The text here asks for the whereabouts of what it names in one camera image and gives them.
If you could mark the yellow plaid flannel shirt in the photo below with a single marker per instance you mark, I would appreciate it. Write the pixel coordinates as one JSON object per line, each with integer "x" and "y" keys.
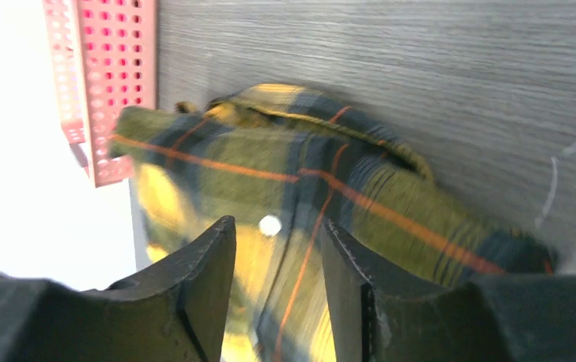
{"x": 282, "y": 160}

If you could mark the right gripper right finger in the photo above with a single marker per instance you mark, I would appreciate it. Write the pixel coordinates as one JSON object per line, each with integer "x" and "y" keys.
{"x": 380, "y": 312}

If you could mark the pink plastic laundry basket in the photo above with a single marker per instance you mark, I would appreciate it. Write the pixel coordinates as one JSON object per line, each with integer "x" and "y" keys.
{"x": 104, "y": 57}

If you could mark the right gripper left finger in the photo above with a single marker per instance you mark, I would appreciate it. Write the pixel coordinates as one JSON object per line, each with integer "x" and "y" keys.
{"x": 173, "y": 310}

